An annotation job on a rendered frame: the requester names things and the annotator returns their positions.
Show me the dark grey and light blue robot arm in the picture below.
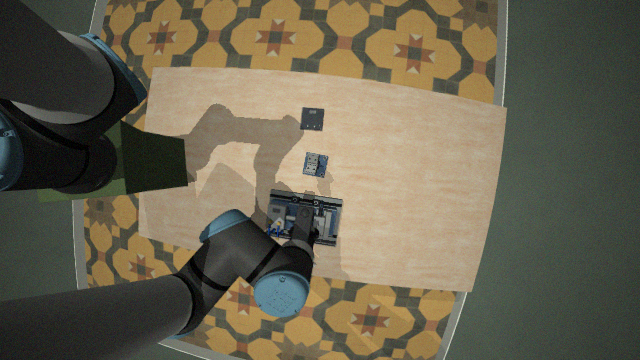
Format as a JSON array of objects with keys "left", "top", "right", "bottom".
[{"left": 0, "top": 0, "right": 316, "bottom": 360}]

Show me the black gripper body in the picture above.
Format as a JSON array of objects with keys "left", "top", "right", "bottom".
[{"left": 289, "top": 229, "right": 316, "bottom": 250}]

